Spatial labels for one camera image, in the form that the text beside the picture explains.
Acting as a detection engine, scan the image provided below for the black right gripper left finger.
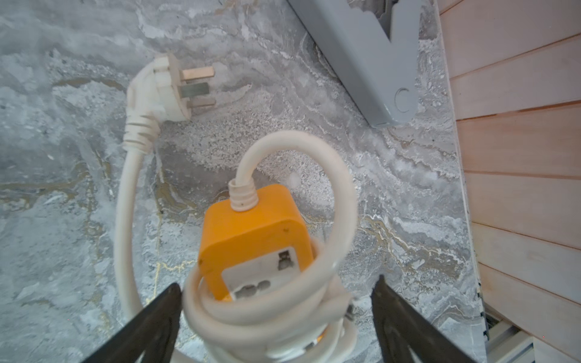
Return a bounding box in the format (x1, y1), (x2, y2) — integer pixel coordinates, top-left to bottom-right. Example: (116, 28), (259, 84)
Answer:
(83, 283), (182, 363)

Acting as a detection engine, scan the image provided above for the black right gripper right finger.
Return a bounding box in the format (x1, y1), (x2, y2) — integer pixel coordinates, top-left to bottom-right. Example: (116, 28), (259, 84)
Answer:
(371, 275), (474, 362)

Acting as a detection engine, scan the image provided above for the white power strip cord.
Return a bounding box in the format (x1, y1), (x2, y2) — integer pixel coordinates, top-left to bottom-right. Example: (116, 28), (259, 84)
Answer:
(113, 51), (359, 363)

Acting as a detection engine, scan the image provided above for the orange power strip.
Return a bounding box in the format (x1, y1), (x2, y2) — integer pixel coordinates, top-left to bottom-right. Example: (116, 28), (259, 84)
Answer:
(198, 185), (314, 301)

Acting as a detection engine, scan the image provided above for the grey plastic stand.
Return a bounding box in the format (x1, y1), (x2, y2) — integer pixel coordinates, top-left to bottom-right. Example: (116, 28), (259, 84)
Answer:
(290, 1), (422, 127)

